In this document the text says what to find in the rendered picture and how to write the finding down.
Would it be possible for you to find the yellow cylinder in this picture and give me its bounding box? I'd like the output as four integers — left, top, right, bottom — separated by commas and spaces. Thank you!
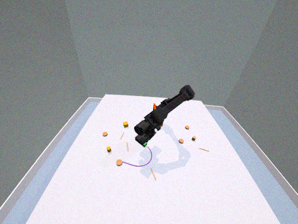
106, 146, 111, 153

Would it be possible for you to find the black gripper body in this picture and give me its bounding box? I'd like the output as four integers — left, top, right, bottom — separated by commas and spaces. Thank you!
135, 126, 161, 145

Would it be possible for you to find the yellow cube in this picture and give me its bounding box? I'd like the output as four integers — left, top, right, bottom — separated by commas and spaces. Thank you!
123, 121, 129, 128

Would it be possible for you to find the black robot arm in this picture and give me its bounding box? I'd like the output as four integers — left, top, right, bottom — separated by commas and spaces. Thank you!
134, 85, 195, 136

